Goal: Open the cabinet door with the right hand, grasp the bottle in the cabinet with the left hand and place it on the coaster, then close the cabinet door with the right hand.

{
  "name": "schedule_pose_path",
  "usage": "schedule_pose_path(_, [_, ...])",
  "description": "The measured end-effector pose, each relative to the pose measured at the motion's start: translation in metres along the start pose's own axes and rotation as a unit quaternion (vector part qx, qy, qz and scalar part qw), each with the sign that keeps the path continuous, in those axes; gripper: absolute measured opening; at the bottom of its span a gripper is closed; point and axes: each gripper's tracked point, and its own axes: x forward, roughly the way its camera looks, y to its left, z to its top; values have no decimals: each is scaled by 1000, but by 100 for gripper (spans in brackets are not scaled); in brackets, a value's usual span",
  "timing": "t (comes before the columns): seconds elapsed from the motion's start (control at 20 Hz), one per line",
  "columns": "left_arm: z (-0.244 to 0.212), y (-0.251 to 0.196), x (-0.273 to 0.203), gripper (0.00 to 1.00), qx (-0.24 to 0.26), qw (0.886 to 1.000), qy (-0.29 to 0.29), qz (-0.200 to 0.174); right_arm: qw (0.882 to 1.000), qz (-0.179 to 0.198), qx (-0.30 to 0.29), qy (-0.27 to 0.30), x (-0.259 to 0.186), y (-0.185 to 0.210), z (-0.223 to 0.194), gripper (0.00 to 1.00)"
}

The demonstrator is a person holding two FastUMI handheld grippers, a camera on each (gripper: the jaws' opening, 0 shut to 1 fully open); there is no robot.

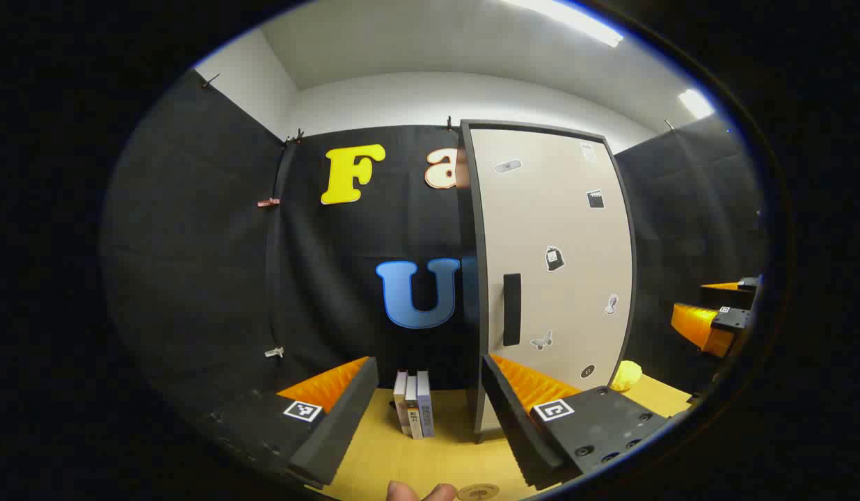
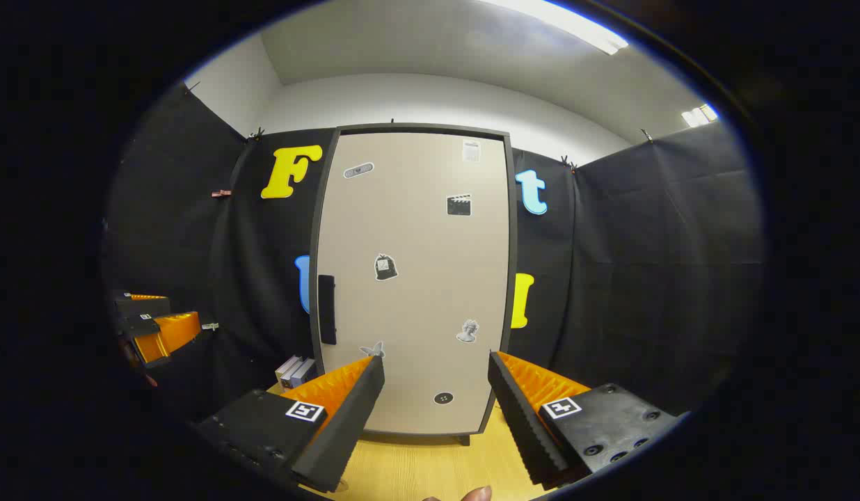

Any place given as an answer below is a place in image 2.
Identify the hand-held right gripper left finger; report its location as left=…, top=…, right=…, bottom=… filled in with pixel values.
left=193, top=356, right=386, bottom=495

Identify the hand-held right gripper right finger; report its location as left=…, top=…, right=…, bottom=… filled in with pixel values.
left=488, top=351, right=681, bottom=488

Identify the white upright book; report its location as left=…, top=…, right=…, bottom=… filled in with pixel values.
left=276, top=355, right=304, bottom=390

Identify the black backdrop cloth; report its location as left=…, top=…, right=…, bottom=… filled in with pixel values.
left=103, top=80, right=765, bottom=425

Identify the small ceiling light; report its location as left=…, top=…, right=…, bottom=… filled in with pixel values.
left=682, top=104, right=719, bottom=128

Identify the long ceiling light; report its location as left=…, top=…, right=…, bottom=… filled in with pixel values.
left=482, top=0, right=630, bottom=56

